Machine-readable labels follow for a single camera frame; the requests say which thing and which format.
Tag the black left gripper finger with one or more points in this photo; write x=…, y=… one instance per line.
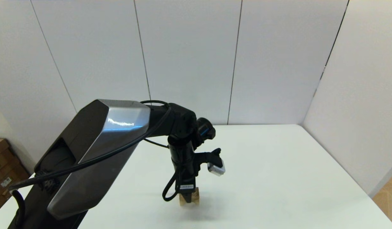
x=188, y=195

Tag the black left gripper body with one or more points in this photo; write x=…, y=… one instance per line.
x=183, y=168

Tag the rectangular wooden building block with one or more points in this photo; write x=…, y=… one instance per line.
x=196, y=192

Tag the arched wooden building block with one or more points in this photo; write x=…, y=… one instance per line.
x=197, y=202

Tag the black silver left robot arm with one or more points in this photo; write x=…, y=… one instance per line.
x=97, y=143

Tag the large labelled brown cardboard box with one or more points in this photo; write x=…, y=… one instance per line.
x=5, y=181

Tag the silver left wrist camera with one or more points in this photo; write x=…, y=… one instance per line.
x=216, y=168

